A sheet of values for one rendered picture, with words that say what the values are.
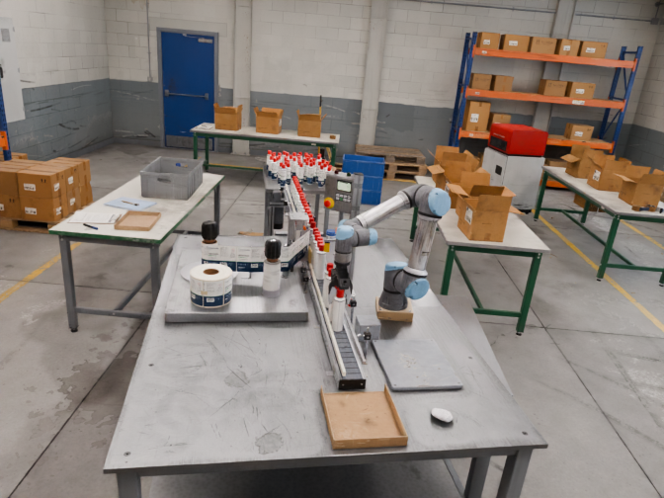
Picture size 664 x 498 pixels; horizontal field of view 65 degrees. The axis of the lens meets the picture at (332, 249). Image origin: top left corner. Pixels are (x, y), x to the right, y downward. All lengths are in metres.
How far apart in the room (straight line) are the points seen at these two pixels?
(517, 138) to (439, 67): 2.89
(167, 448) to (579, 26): 10.03
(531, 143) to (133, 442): 6.96
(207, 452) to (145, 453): 0.19
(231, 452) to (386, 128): 8.85
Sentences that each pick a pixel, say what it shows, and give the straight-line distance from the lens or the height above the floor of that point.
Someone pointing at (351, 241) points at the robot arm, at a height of 1.32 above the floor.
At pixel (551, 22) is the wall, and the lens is 10.72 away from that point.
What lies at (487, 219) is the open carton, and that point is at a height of 0.95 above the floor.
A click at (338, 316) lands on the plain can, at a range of 2.37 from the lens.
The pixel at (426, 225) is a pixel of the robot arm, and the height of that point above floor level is 1.35.
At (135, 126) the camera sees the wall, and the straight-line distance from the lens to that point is 11.04.
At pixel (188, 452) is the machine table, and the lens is 1.88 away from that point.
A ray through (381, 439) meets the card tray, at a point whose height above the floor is 0.86.
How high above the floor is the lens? 2.09
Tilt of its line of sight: 21 degrees down
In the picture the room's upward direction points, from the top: 5 degrees clockwise
